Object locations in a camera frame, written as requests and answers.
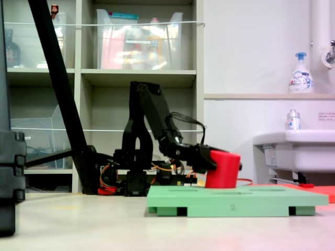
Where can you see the orange flat block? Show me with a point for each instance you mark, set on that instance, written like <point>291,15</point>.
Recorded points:
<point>324,192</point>

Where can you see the black tripod brace bar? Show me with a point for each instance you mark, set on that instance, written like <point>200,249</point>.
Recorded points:
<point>47,158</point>

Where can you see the dark grey upright panel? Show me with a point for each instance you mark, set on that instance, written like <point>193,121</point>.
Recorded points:
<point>4,78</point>

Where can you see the red base clamp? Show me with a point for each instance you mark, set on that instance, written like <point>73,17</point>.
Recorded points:
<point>107,191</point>

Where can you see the white sink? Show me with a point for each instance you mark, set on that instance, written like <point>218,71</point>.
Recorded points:
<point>301,154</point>

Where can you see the dark round bottle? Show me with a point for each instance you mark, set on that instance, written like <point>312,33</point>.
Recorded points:
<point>11,52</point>

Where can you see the metal faucet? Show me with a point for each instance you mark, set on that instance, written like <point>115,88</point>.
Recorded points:
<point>330,55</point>

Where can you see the red-capped bottle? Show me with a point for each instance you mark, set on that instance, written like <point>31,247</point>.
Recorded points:
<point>54,10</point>

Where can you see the large clear storage bin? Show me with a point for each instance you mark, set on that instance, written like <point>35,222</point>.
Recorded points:
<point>117,52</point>

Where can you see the empty clear angled bin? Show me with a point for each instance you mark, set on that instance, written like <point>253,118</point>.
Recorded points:
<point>39,136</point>

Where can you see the green shape-sorting board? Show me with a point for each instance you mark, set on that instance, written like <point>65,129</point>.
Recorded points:
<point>235,202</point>

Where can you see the clear bin with dark bottle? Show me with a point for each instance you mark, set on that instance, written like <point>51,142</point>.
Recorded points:
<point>31,47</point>

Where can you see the white wall sign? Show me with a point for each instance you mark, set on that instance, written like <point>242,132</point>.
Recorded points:
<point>326,116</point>

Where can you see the small clear sanitizer bottle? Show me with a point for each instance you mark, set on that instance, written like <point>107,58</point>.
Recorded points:
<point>293,121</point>

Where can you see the red cylinder block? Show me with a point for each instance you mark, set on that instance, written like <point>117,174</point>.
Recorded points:
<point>223,172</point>

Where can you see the notched black stack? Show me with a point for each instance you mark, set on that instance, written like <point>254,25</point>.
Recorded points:
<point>10,170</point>

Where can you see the black tripod leg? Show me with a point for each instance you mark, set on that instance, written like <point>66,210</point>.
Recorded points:
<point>55,65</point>

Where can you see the beige shelf unit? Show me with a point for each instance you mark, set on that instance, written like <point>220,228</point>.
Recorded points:
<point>104,75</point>

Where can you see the white blue soap pump bottle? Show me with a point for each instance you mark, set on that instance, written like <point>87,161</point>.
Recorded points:
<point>301,78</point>

